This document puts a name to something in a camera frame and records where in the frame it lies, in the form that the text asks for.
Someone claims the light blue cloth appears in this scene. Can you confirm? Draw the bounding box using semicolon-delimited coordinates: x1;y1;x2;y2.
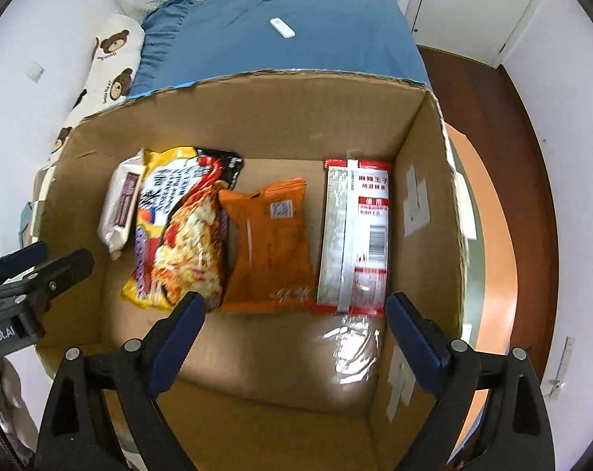
18;201;42;246

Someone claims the green checkered blanket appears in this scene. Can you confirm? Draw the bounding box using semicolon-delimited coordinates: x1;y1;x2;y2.
34;122;523;471

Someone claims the white packet with purple label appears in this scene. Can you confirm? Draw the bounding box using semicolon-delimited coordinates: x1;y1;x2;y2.
97;154;147;262

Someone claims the white remote control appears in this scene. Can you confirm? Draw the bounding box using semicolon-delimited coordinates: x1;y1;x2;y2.
269;17;296;39

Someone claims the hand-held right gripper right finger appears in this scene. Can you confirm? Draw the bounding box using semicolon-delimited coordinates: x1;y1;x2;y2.
385;292;557;471

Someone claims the blue bedsheet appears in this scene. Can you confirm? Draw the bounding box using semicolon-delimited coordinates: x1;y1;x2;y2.
130;0;429;99

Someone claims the plain orange snack packet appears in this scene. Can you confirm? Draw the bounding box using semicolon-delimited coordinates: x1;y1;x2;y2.
218;177;317;315

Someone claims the printed cardboard box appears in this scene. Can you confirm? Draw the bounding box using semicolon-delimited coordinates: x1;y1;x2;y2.
34;69;474;471

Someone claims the yellow instant noodle packet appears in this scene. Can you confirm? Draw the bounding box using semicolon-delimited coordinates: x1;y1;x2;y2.
121;146;244;312

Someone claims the pale cloth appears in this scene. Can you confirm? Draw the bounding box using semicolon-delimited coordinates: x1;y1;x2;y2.
0;358;37;452

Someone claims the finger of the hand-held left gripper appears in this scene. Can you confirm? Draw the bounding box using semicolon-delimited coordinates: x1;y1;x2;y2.
0;248;95;315
0;241;49;283

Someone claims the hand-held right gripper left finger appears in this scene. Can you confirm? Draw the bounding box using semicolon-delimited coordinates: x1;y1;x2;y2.
34;290;206;471

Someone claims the bear print pillow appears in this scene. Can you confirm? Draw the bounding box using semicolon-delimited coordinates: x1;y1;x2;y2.
46;14;146;162

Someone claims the red and white snack packet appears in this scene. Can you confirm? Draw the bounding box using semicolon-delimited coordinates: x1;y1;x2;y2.
312;150;393;316

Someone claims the white door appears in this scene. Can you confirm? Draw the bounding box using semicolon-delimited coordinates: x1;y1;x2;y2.
404;0;545;67

